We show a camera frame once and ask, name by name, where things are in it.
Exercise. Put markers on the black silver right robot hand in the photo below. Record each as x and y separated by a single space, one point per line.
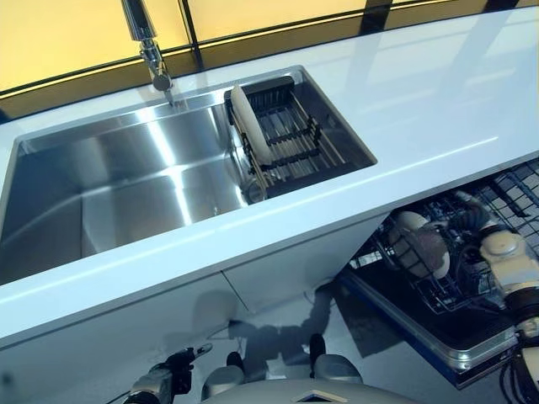
476 216

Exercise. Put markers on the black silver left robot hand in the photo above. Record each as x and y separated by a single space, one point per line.
183 361

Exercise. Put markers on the dark dishwasher door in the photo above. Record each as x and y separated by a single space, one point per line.
463 357

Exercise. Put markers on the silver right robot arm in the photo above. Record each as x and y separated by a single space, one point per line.
505 252

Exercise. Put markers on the white left robot leg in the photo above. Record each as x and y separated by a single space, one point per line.
223 383

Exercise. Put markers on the wide white cabinet door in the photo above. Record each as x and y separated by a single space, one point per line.
105 328

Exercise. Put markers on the grey robot torso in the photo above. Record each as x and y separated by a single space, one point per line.
316 393

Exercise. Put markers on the narrow white cabinet door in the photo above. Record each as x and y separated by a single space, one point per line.
286 269

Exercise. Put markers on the stainless steel sink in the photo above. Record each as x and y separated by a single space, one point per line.
126 189

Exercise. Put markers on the steel sink drain strainer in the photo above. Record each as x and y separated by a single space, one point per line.
254 191

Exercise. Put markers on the black sink dish rack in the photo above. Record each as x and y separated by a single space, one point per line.
290 130

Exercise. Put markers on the chrome kitchen faucet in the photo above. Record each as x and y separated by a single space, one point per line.
139 21

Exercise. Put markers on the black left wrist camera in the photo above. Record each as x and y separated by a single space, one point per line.
184 383

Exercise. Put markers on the dark window frame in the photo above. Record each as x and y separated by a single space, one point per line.
191 25

